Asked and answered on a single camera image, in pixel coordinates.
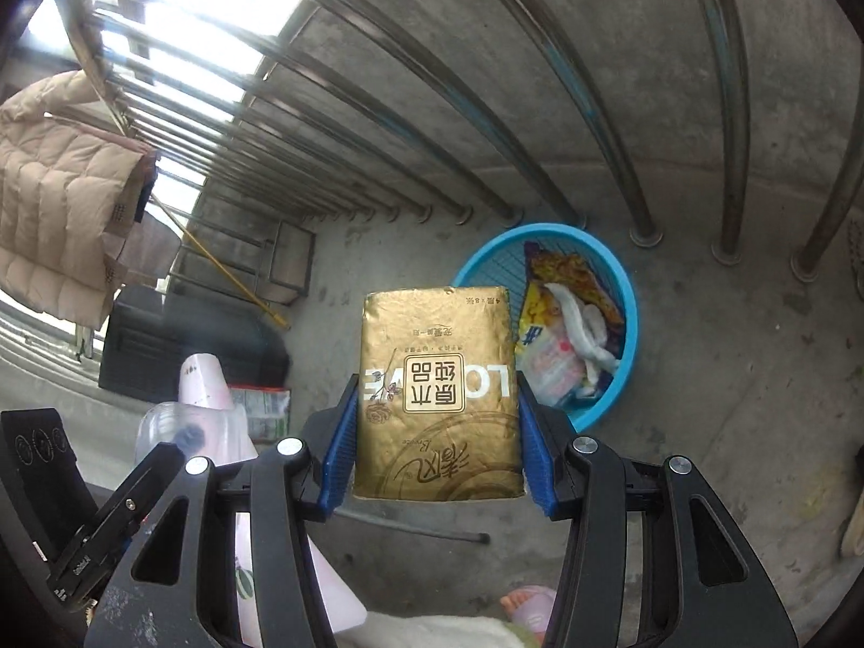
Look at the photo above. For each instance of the beige down jacket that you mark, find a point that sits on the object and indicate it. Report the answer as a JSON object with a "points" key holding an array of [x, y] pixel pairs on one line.
{"points": [[54, 182]]}

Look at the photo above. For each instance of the green white carton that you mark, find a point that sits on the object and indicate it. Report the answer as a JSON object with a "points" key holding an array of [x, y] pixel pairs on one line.
{"points": [[266, 412]]}

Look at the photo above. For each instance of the clear plastic bottle blue label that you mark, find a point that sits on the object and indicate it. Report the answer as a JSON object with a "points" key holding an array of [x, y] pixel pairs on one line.
{"points": [[165, 428]]}

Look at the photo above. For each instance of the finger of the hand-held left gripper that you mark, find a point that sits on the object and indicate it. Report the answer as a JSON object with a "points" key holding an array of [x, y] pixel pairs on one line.
{"points": [[111, 520]]}

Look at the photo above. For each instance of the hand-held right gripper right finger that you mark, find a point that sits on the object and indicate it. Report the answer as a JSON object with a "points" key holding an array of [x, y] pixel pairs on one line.
{"points": [[536, 466]]}

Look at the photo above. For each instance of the metal railing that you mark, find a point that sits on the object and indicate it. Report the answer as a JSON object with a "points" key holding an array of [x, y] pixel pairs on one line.
{"points": [[739, 182]]}

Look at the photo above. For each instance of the pink slipper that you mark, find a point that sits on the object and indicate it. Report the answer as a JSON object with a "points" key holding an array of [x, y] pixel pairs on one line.
{"points": [[530, 611]]}

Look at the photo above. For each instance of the pink white plastic packet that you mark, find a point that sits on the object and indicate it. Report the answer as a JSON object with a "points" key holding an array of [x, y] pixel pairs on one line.
{"points": [[553, 364]]}

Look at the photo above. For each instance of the yellow broom stick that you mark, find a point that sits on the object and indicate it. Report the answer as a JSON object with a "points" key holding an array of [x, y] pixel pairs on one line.
{"points": [[223, 270]]}

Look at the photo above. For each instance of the dark cabinet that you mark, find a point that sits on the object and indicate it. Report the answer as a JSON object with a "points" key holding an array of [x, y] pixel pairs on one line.
{"points": [[189, 331]]}

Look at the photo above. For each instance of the blue plastic basket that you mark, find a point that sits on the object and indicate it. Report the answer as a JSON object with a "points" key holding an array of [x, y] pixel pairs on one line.
{"points": [[493, 263]]}

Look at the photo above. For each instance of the grey pipe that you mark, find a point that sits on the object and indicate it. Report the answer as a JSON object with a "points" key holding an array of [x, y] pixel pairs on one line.
{"points": [[439, 532]]}

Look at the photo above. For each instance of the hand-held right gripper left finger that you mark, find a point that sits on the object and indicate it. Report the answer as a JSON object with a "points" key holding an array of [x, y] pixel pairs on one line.
{"points": [[341, 459]]}

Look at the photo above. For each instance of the purple snack bag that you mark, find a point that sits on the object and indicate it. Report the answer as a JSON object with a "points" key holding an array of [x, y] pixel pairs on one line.
{"points": [[580, 277]]}

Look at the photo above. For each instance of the white fleece clothing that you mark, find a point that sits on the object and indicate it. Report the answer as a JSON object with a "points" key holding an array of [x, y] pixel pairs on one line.
{"points": [[439, 631]]}

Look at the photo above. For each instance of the crumpled white tissue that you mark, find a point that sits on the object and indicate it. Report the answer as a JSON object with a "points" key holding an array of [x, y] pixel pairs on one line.
{"points": [[580, 324]]}

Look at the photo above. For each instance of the gold tissue pack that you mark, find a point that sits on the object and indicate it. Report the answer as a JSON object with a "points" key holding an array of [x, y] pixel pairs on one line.
{"points": [[439, 445]]}

